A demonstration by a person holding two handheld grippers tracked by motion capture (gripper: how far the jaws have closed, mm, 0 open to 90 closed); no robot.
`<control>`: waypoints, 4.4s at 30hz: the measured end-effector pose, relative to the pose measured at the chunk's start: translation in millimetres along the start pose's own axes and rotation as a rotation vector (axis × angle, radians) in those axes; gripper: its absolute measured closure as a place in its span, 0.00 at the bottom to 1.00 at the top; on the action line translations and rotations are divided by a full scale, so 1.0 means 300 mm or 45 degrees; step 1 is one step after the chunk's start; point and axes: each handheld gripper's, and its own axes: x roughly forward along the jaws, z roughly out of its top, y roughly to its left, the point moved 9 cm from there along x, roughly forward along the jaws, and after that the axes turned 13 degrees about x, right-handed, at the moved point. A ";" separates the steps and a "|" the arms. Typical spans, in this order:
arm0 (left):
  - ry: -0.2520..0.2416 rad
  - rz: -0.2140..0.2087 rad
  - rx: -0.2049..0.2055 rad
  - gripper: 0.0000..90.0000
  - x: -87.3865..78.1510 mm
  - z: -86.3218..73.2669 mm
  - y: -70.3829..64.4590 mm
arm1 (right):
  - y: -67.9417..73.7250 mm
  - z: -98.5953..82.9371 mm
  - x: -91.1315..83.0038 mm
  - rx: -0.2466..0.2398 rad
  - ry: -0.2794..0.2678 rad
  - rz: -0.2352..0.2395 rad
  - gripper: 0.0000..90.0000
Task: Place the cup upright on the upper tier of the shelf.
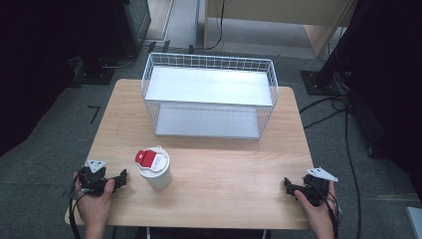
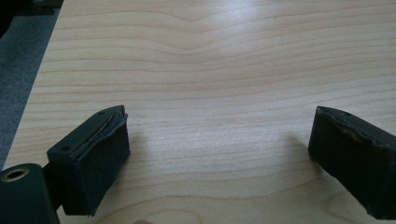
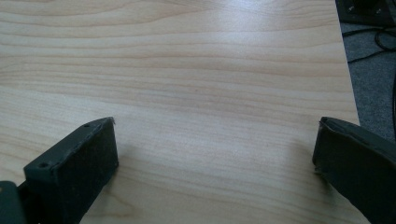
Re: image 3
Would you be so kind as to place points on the black metal stand base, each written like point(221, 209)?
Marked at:
point(365, 11)

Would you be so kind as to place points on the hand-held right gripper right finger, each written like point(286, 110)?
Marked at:
point(358, 168)

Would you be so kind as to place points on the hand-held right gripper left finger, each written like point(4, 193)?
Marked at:
point(71, 171)

